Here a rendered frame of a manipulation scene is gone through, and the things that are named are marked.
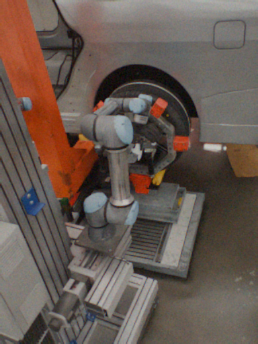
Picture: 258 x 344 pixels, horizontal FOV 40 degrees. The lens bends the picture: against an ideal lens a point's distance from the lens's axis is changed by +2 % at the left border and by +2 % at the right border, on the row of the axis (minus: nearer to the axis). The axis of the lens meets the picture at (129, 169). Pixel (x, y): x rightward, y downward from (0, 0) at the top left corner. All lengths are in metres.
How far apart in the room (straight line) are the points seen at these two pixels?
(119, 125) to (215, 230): 1.68
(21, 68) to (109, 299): 1.30
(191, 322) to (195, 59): 1.62
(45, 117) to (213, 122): 1.10
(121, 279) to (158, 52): 1.36
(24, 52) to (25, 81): 0.17
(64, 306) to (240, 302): 1.27
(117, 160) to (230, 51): 1.05
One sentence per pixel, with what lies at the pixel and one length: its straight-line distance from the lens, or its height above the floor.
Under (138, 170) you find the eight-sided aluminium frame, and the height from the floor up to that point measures 0.62.
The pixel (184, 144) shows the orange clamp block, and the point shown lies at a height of 0.87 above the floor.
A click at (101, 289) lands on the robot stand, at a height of 0.74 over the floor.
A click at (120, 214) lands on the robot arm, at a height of 1.02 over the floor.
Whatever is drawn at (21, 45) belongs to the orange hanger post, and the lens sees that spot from 2.07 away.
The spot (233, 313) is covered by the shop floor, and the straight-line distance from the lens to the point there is 2.52.
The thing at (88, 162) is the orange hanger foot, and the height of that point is 0.61.
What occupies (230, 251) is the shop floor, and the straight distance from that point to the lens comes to 2.80.
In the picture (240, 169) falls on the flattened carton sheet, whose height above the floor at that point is 0.01.
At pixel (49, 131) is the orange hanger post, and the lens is 2.26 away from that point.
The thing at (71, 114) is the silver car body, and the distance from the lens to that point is 2.81.
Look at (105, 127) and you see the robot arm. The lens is 1.47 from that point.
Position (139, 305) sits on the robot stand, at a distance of 2.28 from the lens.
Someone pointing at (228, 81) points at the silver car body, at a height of 1.20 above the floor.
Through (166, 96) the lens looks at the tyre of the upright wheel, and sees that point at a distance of 2.38.
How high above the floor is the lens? 2.15
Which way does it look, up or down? 37 degrees down
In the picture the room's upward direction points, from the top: 10 degrees counter-clockwise
